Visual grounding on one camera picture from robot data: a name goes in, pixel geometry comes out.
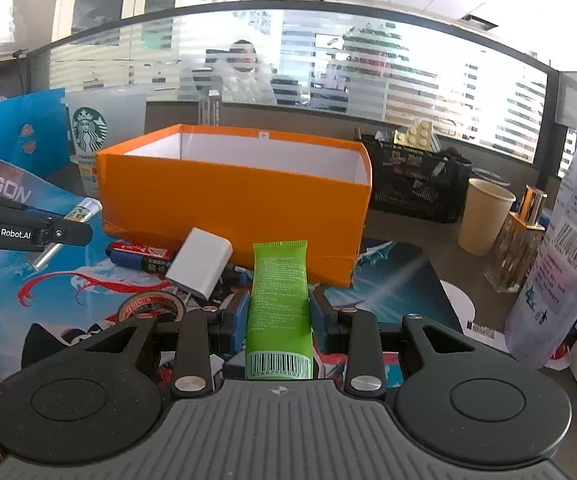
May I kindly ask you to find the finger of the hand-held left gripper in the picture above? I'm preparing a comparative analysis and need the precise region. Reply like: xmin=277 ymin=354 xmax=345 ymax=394
xmin=0 ymin=190 xmax=65 ymax=219
xmin=0 ymin=216 xmax=94 ymax=254

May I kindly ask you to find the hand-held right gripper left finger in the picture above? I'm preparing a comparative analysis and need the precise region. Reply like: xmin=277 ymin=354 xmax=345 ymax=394
xmin=81 ymin=290 xmax=252 ymax=401

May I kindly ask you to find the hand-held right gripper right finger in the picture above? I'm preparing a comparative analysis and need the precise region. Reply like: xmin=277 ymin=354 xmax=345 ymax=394
xmin=311 ymin=286 xmax=474 ymax=400

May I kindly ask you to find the green squeeze tube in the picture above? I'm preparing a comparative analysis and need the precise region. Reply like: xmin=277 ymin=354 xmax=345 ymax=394
xmin=244 ymin=240 xmax=314 ymax=381

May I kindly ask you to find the small silver vial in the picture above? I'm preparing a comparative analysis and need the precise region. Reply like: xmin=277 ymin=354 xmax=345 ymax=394
xmin=26 ymin=197 xmax=102 ymax=270

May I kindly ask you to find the orange cardboard box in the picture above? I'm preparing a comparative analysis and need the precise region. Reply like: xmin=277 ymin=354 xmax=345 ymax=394
xmin=95 ymin=124 xmax=373 ymax=289

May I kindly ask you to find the white charger adapter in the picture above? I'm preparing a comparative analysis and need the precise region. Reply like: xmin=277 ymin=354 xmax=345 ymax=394
xmin=166 ymin=227 xmax=234 ymax=301

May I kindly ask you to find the blue paper bag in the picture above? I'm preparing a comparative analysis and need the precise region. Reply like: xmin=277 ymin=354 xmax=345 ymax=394
xmin=0 ymin=88 xmax=74 ymax=178

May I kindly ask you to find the brown tape roll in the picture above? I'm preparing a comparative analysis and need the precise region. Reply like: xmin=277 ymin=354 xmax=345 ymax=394
xmin=117 ymin=290 xmax=186 ymax=323

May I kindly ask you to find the translucent plastic cup green logo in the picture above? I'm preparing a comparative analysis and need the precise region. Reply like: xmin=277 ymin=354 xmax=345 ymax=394
xmin=66 ymin=85 xmax=148 ymax=198

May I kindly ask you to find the blue marker pen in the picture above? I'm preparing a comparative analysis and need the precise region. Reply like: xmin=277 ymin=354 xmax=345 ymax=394
xmin=108 ymin=251 xmax=172 ymax=275

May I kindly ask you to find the white round paper card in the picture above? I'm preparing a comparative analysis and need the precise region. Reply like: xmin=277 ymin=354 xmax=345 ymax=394
xmin=441 ymin=280 xmax=519 ymax=356

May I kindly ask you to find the black mesh desk organizer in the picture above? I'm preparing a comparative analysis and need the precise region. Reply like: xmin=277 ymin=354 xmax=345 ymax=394
xmin=355 ymin=132 xmax=474 ymax=224

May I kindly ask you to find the beige paper cup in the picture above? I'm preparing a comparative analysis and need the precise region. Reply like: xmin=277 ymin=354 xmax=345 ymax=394
xmin=458 ymin=178 xmax=517 ymax=256

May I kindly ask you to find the yellow pill blister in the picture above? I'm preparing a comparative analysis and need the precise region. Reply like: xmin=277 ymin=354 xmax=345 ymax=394
xmin=393 ymin=121 xmax=435 ymax=150

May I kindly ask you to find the perfume bottle gold cap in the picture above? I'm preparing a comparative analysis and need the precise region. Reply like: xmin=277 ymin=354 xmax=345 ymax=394
xmin=485 ymin=185 xmax=550 ymax=293

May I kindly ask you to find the clear labelled plastic bottle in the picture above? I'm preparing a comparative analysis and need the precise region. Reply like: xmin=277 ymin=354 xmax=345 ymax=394
xmin=503 ymin=122 xmax=577 ymax=371

